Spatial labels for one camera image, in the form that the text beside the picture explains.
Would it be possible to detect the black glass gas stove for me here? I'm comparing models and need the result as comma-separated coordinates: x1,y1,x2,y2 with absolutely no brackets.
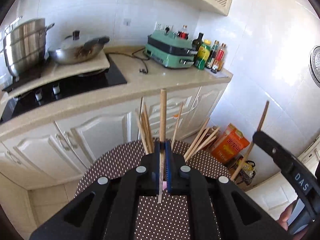
0,52,128,123

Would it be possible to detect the brown dotted tablecloth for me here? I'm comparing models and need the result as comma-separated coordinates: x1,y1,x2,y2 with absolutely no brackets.
75,138,247,240

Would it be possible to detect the white base cabinet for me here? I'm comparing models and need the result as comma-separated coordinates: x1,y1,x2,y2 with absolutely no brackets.
0,82,229,189

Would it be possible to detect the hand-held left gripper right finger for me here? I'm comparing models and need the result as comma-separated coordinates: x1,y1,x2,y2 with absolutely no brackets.
164,140,292,240

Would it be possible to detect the red label sauce bottle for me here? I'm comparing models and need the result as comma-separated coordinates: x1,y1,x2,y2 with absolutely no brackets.
212,43,227,71

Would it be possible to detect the dark cola bottle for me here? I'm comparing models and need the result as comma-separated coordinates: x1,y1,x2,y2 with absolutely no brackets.
177,25,189,40

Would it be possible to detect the steel wok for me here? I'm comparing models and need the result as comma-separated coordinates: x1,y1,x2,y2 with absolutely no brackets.
48,36,110,65

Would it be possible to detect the dark olive oil bottle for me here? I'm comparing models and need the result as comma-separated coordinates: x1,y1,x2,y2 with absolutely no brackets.
192,32,204,52

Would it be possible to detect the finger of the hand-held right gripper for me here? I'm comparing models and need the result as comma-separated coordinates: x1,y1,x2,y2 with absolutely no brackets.
252,131,316,201

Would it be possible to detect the orange carton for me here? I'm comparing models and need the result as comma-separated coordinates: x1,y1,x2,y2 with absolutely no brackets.
210,123,250,164

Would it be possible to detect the wooden chopstick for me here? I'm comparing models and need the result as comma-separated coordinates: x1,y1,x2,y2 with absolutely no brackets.
230,101,270,181
158,89,167,203

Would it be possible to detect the beige stone slab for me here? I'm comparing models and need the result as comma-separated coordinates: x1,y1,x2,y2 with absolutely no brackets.
2,54,110,98

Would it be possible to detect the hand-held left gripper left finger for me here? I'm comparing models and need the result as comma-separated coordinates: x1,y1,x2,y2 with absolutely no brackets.
29,141,160,240

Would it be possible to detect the beige kitchen countertop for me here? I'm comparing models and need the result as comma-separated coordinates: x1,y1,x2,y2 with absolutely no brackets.
0,45,233,143

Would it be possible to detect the white panelled door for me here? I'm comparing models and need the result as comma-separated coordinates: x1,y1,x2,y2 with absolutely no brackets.
246,167,304,222

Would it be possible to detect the round metal strainer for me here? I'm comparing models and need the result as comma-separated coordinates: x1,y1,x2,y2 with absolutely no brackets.
309,45,320,88

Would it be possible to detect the dark sauce bottle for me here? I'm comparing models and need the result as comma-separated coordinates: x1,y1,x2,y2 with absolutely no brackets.
205,40,220,68

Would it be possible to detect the green electric grill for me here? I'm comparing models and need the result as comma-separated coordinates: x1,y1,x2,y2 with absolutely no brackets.
144,29,198,69

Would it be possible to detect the white wall socket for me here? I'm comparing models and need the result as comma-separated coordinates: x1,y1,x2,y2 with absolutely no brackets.
155,22,174,32

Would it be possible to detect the bunch of chopsticks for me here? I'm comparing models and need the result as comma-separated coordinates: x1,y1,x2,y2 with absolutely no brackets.
135,97,221,162

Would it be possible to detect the green bottle with yellow cap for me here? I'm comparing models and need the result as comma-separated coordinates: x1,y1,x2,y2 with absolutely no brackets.
194,39,211,70

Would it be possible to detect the steel stockpot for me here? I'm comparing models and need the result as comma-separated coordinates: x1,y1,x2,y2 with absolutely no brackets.
0,17,55,77

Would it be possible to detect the person's right hand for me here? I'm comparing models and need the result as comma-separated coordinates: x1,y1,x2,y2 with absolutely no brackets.
278,200,320,238

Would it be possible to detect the amber cooking oil jug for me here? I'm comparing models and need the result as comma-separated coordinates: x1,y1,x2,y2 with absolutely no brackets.
206,126,224,148

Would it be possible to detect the patterned bag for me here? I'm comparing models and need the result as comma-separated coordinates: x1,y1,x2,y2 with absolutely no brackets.
231,155,257,185

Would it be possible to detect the glass wok lid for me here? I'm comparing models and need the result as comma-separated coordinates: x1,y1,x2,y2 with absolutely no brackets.
61,30,88,50

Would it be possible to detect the black power cable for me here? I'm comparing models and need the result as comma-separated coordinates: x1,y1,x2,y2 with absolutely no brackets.
107,47,150,75

